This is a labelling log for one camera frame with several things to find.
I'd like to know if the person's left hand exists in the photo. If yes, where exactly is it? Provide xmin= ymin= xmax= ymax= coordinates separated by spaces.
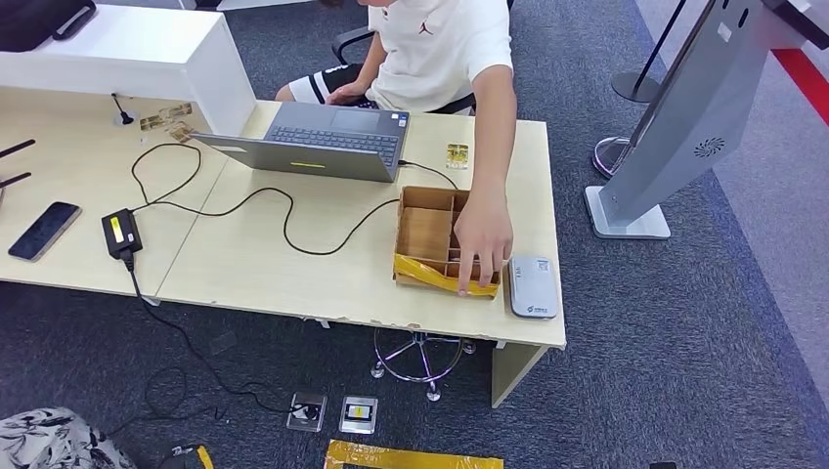
xmin=452 ymin=186 xmax=515 ymax=298

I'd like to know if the chrome stanchion post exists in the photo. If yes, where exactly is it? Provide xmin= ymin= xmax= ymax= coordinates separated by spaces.
xmin=592 ymin=136 xmax=633 ymax=181

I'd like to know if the black sign stanchion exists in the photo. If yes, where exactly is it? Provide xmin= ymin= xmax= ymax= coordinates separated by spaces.
xmin=611 ymin=0 xmax=691 ymax=105

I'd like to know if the black laptop power cable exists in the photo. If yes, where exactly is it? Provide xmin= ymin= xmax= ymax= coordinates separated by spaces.
xmin=130 ymin=142 xmax=459 ymax=257

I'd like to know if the black white patterned cloth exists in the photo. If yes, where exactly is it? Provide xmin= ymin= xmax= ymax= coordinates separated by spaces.
xmin=0 ymin=405 xmax=137 ymax=469

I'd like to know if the cardboard organizer box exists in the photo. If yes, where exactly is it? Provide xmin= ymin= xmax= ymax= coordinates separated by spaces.
xmin=393 ymin=186 xmax=513 ymax=299

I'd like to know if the person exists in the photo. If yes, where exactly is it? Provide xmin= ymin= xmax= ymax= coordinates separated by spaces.
xmin=275 ymin=0 xmax=519 ymax=298

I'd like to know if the person's right hand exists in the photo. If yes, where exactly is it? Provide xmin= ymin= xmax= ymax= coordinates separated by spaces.
xmin=324 ymin=80 xmax=375 ymax=107

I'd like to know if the grey laptop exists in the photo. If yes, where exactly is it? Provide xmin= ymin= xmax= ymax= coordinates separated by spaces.
xmin=191 ymin=101 xmax=412 ymax=185

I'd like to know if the wide yellow tape sheet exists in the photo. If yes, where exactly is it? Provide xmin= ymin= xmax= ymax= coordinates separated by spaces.
xmin=324 ymin=440 xmax=505 ymax=469

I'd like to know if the dark smartphone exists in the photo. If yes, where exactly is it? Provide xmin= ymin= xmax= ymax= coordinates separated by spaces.
xmin=7 ymin=201 xmax=83 ymax=263

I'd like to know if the chrome stool base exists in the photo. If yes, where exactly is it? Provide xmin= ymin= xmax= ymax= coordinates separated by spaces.
xmin=370 ymin=328 xmax=479 ymax=404

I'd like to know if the black cable with yellow tag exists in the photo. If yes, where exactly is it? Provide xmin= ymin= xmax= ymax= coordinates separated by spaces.
xmin=158 ymin=443 xmax=216 ymax=469

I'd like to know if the black mains cable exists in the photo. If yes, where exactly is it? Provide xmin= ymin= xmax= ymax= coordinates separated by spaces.
xmin=103 ymin=248 xmax=319 ymax=438

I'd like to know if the black bag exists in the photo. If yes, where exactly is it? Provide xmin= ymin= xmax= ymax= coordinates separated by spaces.
xmin=0 ymin=0 xmax=99 ymax=53

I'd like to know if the steel socket box yellow label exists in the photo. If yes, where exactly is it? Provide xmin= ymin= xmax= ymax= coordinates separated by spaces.
xmin=339 ymin=395 xmax=380 ymax=435

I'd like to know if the black office chair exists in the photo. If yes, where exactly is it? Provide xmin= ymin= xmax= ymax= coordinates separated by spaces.
xmin=331 ymin=25 xmax=477 ymax=116

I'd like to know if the long gold sticker sheet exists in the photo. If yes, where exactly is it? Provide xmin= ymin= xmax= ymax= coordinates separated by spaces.
xmin=139 ymin=103 xmax=195 ymax=132

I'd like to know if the white counter riser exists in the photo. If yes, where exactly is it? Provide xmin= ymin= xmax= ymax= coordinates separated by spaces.
xmin=0 ymin=3 xmax=258 ymax=137

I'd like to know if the black power adapter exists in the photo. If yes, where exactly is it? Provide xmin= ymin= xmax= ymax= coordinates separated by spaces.
xmin=101 ymin=208 xmax=145 ymax=262

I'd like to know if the silver kiosk stand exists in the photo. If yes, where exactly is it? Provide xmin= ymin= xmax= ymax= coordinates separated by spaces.
xmin=584 ymin=0 xmax=810 ymax=242

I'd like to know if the small black desk antenna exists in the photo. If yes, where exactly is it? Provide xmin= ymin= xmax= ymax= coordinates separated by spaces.
xmin=109 ymin=92 xmax=135 ymax=127

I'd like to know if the open steel socket box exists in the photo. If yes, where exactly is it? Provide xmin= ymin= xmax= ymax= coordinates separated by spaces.
xmin=285 ymin=391 xmax=328 ymax=434

